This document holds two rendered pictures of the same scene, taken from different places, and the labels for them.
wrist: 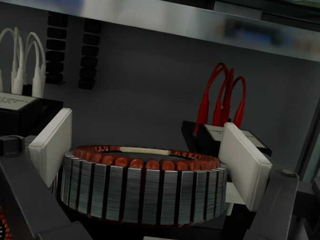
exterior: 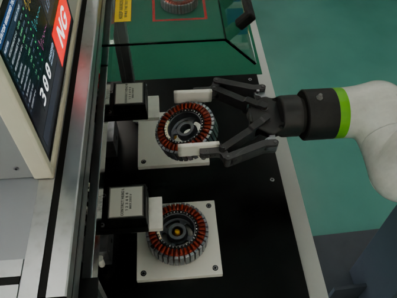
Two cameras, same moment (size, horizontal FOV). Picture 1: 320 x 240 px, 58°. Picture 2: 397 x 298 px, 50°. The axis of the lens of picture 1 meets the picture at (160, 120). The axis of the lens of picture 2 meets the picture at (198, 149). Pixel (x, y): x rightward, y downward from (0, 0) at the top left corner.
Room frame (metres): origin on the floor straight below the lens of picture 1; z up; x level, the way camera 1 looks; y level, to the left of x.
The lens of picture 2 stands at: (0.15, 0.51, 1.51)
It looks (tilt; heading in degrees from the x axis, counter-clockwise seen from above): 52 degrees down; 272
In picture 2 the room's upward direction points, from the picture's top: straight up
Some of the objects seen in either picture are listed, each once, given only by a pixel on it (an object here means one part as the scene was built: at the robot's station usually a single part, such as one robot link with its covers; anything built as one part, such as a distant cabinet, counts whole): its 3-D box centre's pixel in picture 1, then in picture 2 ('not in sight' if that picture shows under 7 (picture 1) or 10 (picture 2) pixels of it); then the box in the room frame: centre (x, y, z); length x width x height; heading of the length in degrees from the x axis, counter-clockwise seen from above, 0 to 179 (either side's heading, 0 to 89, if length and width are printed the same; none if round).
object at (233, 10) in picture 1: (231, 17); not in sight; (0.39, -0.07, 1.05); 0.06 x 0.04 x 0.04; 96
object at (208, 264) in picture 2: not in sight; (178, 239); (0.20, 0.15, 0.78); 0.15 x 0.15 x 0.01; 6
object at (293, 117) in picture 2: not in sight; (273, 116); (0.03, -0.02, 0.94); 0.09 x 0.08 x 0.07; 7
